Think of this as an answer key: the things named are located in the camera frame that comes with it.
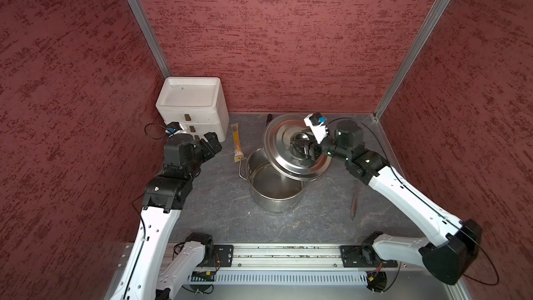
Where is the orange yellow sachet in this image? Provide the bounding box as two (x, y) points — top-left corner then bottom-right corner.
(231, 123), (244, 163)

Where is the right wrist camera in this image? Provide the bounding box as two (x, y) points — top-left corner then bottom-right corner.
(304, 112), (329, 144)

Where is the aluminium left corner post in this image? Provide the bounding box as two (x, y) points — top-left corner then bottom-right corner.
(126, 0), (172, 79)

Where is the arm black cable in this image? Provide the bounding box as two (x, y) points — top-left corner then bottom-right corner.
(326, 116), (501, 288)
(144, 122), (172, 141)

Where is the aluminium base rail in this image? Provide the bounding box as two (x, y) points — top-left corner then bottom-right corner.
(116, 241), (438, 272)

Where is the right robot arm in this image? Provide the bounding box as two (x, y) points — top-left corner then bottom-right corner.
(296, 112), (482, 285)

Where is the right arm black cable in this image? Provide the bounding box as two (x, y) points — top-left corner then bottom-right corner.
(326, 116), (501, 288)

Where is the blue black stapler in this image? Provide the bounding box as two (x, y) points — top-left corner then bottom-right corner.
(266, 113), (273, 126)

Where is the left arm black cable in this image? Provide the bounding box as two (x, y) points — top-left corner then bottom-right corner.
(144, 122), (172, 141)

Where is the white three-drawer box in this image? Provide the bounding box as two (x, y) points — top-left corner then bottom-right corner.
(155, 76), (229, 143)

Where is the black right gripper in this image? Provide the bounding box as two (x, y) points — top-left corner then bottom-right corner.
(292, 128), (351, 161)

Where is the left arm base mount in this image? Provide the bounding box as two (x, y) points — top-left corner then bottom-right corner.
(173, 232), (234, 269)

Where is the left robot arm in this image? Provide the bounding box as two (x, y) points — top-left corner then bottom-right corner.
(111, 132), (222, 299)

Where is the stainless steel pot lid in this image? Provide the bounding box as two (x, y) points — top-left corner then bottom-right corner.
(263, 114), (331, 181)

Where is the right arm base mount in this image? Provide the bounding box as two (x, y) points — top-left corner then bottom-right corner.
(340, 231), (398, 268)

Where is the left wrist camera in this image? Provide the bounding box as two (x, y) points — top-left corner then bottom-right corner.
(165, 122), (184, 136)

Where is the white vented cable duct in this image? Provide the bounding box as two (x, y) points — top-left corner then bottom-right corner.
(185, 269), (369, 287)

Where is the aluminium corner post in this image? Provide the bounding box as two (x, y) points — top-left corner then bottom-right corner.
(373, 0), (451, 122)
(126, 0), (172, 79)

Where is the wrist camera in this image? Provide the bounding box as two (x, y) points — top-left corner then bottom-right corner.
(304, 112), (329, 144)
(165, 122), (184, 136)

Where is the aluminium right corner post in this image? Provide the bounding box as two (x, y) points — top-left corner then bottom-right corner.
(373, 0), (451, 122)

